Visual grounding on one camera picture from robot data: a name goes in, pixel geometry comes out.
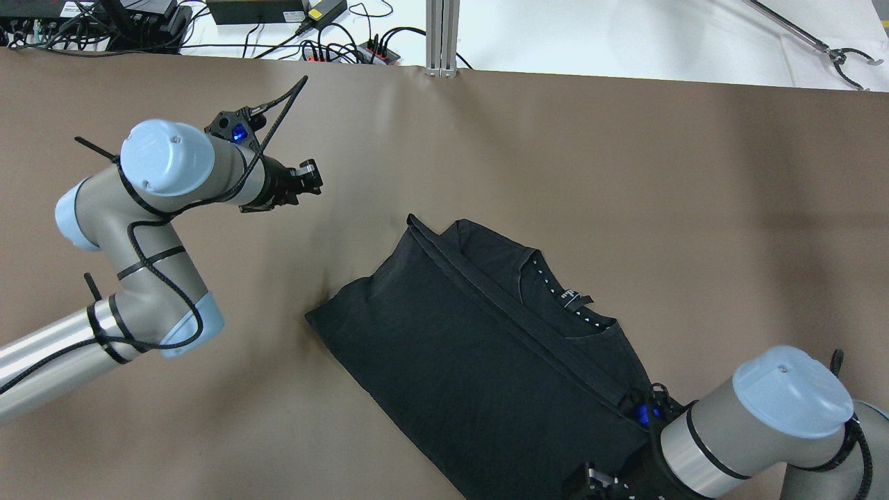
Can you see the aluminium frame post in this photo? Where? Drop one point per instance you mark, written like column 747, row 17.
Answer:
column 441, row 38

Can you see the red black power strip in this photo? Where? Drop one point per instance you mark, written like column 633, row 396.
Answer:
column 371, row 52

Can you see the black flat box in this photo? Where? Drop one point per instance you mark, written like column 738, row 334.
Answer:
column 227, row 13

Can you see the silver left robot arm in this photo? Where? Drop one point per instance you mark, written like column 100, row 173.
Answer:
column 126, row 212

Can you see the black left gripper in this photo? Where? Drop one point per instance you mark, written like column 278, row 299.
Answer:
column 276, row 184

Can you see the metal reacher grabber tool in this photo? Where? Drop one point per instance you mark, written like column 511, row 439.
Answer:
column 837, row 56

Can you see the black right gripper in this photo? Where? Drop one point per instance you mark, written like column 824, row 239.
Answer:
column 637, row 476

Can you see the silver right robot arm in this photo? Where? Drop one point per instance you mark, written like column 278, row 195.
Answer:
column 781, row 407

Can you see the black printed t-shirt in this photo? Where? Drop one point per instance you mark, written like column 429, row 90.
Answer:
column 503, row 378

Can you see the black power adapter yellow label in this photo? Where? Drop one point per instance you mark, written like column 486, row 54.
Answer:
column 321, row 15

